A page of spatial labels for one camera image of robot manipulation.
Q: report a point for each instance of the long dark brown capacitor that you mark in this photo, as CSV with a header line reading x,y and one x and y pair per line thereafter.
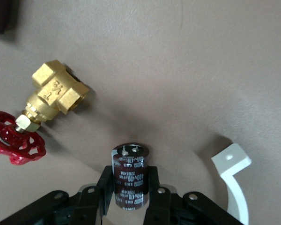
x,y
0,16

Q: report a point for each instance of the brown table mat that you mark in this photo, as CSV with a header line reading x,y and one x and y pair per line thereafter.
x,y
178,70

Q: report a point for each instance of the brass valve red handwheel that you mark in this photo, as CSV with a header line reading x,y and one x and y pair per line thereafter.
x,y
58,91

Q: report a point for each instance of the small black connector block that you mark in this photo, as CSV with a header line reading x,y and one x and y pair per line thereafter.
x,y
131,178

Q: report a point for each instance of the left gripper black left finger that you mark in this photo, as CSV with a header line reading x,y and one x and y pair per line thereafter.
x,y
107,187

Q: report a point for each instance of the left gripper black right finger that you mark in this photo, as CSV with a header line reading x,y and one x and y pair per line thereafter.
x,y
154,199

